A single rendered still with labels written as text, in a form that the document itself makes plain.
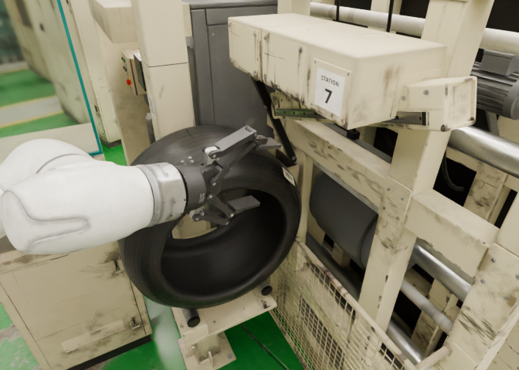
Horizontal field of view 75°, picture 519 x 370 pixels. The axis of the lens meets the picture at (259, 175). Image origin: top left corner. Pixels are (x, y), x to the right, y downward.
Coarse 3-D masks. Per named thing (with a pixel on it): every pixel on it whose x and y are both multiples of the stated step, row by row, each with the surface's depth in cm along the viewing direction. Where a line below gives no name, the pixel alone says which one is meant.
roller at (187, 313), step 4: (184, 308) 117; (184, 312) 116; (188, 312) 115; (192, 312) 115; (196, 312) 116; (184, 316) 116; (188, 316) 114; (192, 316) 113; (196, 316) 114; (188, 320) 113; (192, 320) 113; (196, 320) 114; (188, 324) 113; (192, 324) 114; (196, 324) 115
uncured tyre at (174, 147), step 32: (192, 128) 105; (224, 128) 109; (160, 160) 95; (256, 160) 97; (256, 192) 137; (288, 192) 105; (160, 224) 88; (256, 224) 139; (288, 224) 111; (128, 256) 92; (160, 256) 92; (192, 256) 135; (224, 256) 137; (256, 256) 131; (160, 288) 98; (192, 288) 122; (224, 288) 125
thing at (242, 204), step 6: (240, 198) 69; (246, 198) 70; (252, 198) 71; (228, 204) 66; (234, 204) 67; (240, 204) 67; (246, 204) 68; (252, 204) 69; (258, 204) 70; (234, 210) 65; (240, 210) 66
